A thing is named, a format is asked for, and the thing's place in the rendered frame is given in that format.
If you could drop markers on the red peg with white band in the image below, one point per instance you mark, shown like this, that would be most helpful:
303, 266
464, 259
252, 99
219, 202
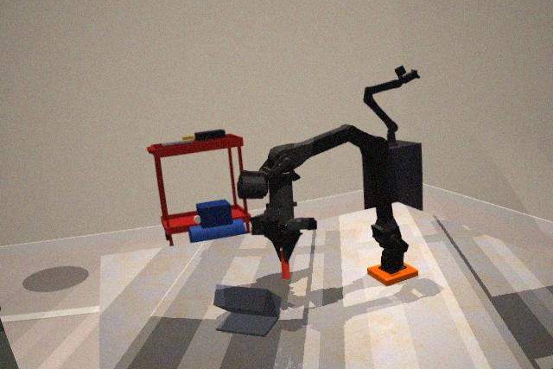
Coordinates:
285, 266

